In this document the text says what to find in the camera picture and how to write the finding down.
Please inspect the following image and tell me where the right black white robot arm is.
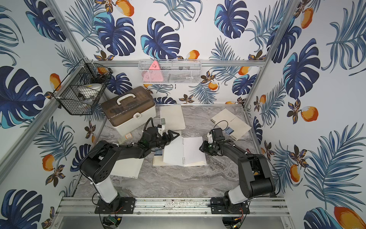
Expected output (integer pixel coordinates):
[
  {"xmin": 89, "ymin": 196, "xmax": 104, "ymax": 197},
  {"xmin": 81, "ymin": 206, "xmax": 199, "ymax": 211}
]
[{"xmin": 199, "ymin": 127, "xmax": 276, "ymax": 205}]

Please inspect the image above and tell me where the pink triangle item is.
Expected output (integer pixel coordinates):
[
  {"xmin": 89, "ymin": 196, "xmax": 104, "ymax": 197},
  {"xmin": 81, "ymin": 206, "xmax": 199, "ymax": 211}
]
[{"xmin": 142, "ymin": 61, "xmax": 164, "ymax": 83}]

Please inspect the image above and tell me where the brown lid storage box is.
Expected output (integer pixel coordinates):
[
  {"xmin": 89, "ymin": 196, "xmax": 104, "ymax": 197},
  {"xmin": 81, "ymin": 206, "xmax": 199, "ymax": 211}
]
[{"xmin": 101, "ymin": 86, "xmax": 156, "ymax": 135}]

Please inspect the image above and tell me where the green circuit board left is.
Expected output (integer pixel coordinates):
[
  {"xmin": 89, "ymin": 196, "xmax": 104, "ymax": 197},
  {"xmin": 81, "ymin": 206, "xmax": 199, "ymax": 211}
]
[{"xmin": 103, "ymin": 216, "xmax": 122, "ymax": 227}]

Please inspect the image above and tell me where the white mesh wall shelf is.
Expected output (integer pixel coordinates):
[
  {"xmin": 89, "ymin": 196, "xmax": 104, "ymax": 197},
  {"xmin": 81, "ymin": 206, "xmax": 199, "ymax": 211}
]
[{"xmin": 138, "ymin": 59, "xmax": 202, "ymax": 84}]

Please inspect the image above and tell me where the cream notebook back right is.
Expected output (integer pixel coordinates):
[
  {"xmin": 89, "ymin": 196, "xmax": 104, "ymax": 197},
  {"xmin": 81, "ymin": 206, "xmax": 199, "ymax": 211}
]
[{"xmin": 211, "ymin": 109, "xmax": 251, "ymax": 141}]

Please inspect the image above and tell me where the torn cream notebook page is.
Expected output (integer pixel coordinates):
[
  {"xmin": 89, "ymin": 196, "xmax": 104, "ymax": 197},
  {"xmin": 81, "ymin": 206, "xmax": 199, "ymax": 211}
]
[{"xmin": 111, "ymin": 158, "xmax": 144, "ymax": 178}]

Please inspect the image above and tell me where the white bowl in basket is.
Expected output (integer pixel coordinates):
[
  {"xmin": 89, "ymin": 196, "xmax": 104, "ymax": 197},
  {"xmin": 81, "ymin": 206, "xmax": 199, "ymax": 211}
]
[{"xmin": 77, "ymin": 84, "xmax": 102, "ymax": 100}]

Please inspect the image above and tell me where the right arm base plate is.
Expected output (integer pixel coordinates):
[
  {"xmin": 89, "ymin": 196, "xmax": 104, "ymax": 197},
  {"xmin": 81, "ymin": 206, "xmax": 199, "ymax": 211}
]
[{"xmin": 208, "ymin": 197, "xmax": 250, "ymax": 215}]

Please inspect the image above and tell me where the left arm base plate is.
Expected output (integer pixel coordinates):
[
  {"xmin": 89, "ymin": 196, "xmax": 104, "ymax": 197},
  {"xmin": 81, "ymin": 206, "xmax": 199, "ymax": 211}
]
[{"xmin": 94, "ymin": 196, "xmax": 136, "ymax": 215}]

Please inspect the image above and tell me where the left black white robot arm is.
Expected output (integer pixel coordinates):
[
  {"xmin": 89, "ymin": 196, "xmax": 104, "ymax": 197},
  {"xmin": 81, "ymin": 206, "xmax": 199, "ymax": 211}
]
[{"xmin": 79, "ymin": 117, "xmax": 180, "ymax": 204}]

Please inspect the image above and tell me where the black wire basket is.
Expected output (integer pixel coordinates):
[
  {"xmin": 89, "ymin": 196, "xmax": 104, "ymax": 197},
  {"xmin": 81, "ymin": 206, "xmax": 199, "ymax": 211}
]
[{"xmin": 52, "ymin": 59, "xmax": 113, "ymax": 115}]

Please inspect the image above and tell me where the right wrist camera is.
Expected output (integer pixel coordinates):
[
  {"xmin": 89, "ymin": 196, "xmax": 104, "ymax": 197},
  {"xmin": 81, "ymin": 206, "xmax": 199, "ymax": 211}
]
[{"xmin": 207, "ymin": 133, "xmax": 213, "ymax": 144}]

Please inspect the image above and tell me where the aluminium front rail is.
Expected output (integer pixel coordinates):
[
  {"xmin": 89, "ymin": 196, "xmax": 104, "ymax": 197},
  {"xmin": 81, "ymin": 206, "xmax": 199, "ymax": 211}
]
[{"xmin": 56, "ymin": 198, "xmax": 290, "ymax": 217}]

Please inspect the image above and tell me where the large cream notebook blue label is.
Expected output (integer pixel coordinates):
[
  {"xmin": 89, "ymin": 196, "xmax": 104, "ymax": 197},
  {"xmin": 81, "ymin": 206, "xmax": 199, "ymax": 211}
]
[{"xmin": 153, "ymin": 136, "xmax": 207, "ymax": 167}]

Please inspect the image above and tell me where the cream spiral notebook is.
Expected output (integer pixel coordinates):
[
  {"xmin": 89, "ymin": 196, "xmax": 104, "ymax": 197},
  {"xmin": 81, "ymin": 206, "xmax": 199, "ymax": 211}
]
[{"xmin": 160, "ymin": 105, "xmax": 186, "ymax": 131}]

